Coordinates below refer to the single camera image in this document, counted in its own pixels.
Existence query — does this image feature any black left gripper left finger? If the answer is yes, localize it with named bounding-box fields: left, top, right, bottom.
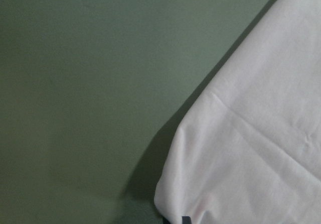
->
left=163, top=217, right=171, bottom=224

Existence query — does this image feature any pink Snoopy t-shirt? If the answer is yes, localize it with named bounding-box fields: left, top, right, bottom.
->
left=154, top=0, right=320, bottom=223

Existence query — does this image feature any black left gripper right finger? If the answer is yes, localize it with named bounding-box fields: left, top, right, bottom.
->
left=182, top=216, right=191, bottom=224

